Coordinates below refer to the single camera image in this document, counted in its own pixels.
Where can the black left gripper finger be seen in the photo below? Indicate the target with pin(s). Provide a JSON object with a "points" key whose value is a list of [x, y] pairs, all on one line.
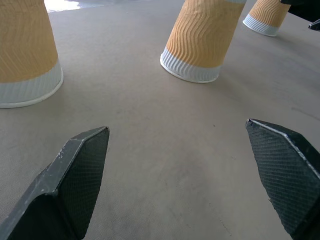
{"points": [[303, 10], [72, 180], [285, 172]]}

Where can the orange ribbed paper cup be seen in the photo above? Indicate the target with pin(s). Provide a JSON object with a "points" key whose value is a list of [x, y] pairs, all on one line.
{"points": [[267, 15], [200, 40], [25, 50]]}

